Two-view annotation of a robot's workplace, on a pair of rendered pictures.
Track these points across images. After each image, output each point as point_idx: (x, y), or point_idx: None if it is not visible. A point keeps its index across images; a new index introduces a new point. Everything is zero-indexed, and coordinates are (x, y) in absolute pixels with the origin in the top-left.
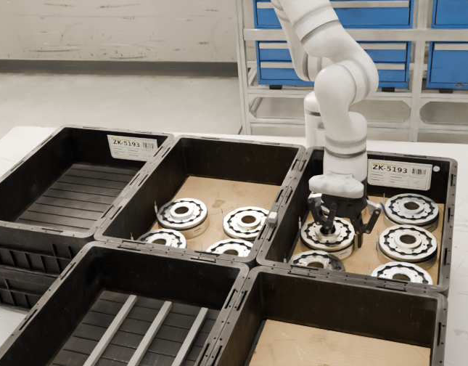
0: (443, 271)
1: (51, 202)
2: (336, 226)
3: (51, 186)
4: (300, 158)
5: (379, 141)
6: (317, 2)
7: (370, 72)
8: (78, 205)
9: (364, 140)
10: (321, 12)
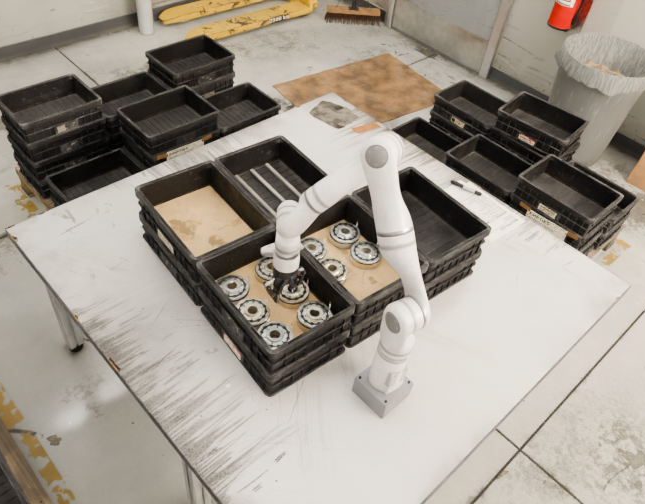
0: (205, 271)
1: (437, 225)
2: (291, 292)
3: (456, 231)
4: (345, 293)
5: (431, 490)
6: (316, 184)
7: (278, 219)
8: (423, 232)
9: (275, 247)
10: (311, 187)
